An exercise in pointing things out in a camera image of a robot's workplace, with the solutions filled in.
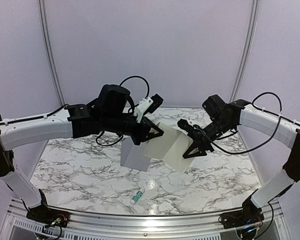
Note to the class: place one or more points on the right aluminium corner post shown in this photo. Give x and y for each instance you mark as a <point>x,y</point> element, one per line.
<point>246,49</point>

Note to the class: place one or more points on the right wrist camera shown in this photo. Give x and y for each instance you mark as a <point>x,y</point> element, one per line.
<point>182,123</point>

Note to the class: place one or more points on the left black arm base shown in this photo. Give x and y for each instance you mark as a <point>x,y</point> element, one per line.
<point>52,215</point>

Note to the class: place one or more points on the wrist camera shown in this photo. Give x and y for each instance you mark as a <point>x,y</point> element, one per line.
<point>147,105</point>
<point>182,123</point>

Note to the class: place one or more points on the green white glue stick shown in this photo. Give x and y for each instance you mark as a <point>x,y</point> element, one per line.
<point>137,196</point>

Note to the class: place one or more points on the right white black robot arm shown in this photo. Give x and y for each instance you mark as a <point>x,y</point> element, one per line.
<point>228,116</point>

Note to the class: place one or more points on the left aluminium corner post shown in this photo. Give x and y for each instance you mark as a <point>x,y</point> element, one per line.
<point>49,52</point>

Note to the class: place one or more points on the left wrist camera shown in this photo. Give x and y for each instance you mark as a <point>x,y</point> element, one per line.
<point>147,105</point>

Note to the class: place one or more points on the grey paper envelope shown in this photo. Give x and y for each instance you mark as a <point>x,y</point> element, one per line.
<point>131,156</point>

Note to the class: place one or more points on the aluminium corner post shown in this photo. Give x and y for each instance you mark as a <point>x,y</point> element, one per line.
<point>246,49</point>
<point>49,52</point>

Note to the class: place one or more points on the aluminium front table rail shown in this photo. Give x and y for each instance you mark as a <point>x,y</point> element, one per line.
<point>80,225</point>

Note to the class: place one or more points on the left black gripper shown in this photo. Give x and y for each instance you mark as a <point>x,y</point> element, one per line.
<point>145,127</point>

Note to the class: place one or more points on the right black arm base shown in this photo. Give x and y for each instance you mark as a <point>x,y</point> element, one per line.
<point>239,218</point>

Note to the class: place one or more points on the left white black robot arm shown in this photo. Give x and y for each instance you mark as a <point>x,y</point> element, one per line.
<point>112,111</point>

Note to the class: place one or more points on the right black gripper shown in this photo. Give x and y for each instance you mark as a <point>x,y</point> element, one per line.
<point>198,136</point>

